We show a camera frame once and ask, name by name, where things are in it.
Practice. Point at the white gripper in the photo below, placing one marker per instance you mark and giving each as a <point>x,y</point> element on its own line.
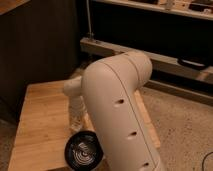
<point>77,107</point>

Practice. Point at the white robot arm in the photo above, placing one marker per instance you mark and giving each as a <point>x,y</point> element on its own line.
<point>107,85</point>

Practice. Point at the black ceramic bowl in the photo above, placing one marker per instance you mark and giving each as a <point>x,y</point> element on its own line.
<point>83,151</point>

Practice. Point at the wooden table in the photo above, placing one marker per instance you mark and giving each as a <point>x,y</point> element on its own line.
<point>43,131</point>

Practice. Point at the dark wooden cabinet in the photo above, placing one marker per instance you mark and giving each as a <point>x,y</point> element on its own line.
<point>38,43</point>

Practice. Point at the grey metal shelf beam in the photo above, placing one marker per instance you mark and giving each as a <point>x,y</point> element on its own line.
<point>160,62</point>

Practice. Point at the metal vertical pole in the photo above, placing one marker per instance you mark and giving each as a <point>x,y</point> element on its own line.
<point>90,32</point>

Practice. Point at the black object on shelf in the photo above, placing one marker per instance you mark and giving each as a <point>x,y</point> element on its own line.
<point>193,65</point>

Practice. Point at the upper wooden shelf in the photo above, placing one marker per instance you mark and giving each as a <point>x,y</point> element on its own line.
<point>176,7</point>

